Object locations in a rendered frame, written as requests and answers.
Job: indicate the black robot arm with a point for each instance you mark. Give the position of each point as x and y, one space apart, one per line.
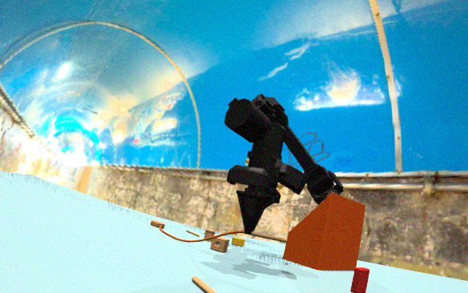
264 123

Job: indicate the round wooden button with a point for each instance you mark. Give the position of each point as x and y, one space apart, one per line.
157 224

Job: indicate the yellow rectangular block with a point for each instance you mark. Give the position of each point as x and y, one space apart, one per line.
238 242

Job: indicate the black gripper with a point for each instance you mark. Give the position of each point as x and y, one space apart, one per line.
261 191

